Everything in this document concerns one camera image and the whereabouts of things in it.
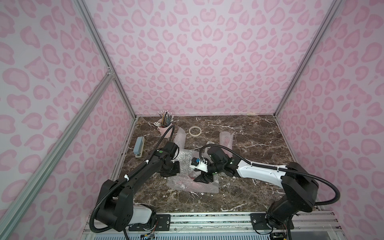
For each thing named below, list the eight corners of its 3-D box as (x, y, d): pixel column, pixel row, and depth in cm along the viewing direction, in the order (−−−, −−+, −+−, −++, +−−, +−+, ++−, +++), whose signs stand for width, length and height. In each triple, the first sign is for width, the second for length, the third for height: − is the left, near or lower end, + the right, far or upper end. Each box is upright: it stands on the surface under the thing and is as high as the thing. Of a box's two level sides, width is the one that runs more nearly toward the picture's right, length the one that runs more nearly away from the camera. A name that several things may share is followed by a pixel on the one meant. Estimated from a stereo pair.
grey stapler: (135, 157, 99) (131, 152, 94) (139, 141, 107) (137, 136, 102) (141, 157, 99) (138, 152, 94) (145, 141, 107) (143, 136, 102)
